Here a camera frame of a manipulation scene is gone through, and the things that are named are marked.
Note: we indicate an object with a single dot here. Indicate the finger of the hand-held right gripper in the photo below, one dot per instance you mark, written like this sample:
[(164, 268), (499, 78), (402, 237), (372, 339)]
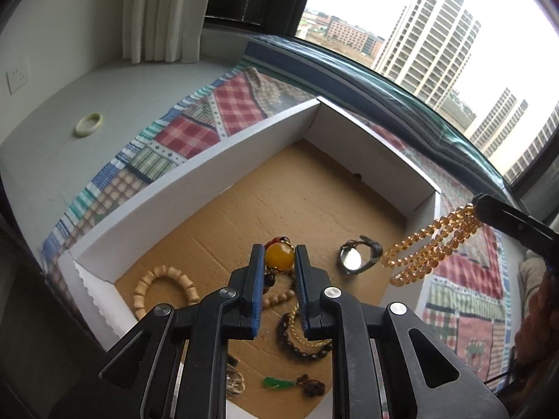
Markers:
[(502, 216)]

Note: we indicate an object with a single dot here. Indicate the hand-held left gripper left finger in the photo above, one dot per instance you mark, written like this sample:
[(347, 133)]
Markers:
[(258, 297)]

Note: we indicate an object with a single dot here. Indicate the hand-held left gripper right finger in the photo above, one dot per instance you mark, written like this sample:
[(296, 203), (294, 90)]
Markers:
[(300, 297)]

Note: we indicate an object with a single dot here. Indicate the gold bangle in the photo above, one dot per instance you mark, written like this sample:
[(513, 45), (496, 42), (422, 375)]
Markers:
[(305, 336)]

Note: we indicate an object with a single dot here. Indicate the dark wrist watch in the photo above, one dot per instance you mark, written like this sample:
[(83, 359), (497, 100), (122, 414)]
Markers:
[(350, 258)]

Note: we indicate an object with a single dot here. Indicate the white cardboard box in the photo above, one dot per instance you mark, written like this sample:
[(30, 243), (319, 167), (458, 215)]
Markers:
[(284, 192)]

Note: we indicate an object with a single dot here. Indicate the person's right hand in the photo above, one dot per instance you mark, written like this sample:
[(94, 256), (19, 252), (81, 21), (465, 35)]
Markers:
[(539, 327)]

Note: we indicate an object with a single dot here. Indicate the green jade pendant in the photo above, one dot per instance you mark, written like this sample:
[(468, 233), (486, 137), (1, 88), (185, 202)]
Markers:
[(277, 383)]

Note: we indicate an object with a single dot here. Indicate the twin grey apartment towers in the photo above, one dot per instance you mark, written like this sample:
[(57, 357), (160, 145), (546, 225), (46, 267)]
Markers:
[(498, 122)]

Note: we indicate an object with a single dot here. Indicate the plaid patchwork blanket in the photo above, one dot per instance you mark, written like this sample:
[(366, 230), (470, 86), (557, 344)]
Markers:
[(192, 135)]

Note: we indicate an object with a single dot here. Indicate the tall grey apartment tower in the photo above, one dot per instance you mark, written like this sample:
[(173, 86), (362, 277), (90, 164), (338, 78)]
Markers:
[(428, 43)]

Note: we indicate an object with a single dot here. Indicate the low brown building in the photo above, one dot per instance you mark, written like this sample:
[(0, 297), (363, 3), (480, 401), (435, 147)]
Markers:
[(349, 32)]

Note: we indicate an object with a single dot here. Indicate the pale jade bangle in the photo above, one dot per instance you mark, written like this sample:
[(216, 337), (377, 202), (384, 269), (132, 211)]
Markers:
[(78, 128)]

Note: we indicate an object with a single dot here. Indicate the white curtain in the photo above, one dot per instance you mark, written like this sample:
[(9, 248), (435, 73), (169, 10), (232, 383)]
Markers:
[(161, 13)]

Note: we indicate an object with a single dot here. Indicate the white wall socket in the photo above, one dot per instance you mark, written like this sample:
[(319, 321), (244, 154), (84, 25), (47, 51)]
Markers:
[(17, 79)]

